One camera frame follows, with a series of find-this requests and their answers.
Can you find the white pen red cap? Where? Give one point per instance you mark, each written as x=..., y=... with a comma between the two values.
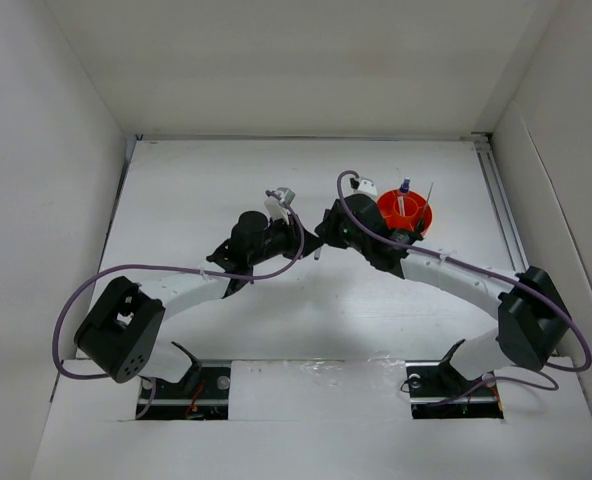
x=401, y=204

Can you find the orange round organizer container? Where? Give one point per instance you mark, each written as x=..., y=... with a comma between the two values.
x=389, y=209

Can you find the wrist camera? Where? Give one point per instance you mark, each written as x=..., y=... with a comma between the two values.
x=364, y=186
x=278, y=203

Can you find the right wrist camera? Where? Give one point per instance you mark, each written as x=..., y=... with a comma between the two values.
x=364, y=186

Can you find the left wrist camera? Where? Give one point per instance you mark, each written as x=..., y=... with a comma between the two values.
x=278, y=203

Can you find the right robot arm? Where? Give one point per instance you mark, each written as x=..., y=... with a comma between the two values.
x=530, y=314

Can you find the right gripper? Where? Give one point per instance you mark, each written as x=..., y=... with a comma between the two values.
x=328, y=228

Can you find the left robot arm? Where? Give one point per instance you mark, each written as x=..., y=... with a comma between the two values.
x=120, y=331

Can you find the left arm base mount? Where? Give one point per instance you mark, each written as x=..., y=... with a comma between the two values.
x=207, y=400

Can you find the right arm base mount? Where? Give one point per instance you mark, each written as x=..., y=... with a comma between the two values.
x=437, y=393

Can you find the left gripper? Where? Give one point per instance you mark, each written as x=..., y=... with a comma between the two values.
x=293, y=236

